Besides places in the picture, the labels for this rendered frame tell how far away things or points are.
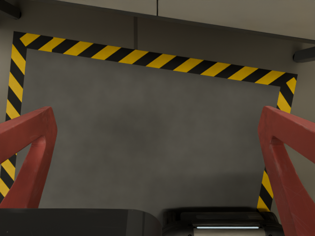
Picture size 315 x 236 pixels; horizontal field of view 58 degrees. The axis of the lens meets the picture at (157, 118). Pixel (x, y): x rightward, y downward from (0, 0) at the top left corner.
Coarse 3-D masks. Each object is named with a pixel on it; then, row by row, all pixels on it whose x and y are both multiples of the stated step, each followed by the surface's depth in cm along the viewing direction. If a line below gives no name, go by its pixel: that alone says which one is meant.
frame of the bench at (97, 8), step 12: (0, 0) 98; (36, 0) 77; (48, 0) 75; (0, 12) 103; (12, 12) 106; (108, 12) 78; (120, 12) 76; (132, 12) 74; (192, 24) 77; (204, 24) 75; (264, 36) 78; (276, 36) 76; (288, 36) 75; (312, 48) 101; (300, 60) 109; (312, 60) 106
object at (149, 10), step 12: (60, 0) 73; (72, 0) 72; (84, 0) 70; (96, 0) 68; (108, 0) 67; (120, 0) 65; (132, 0) 64; (144, 0) 62; (156, 0) 61; (144, 12) 72; (156, 12) 71
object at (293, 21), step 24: (168, 0) 60; (192, 0) 58; (216, 0) 55; (240, 0) 53; (264, 0) 51; (288, 0) 50; (312, 0) 48; (216, 24) 74; (240, 24) 70; (264, 24) 67; (288, 24) 64; (312, 24) 61
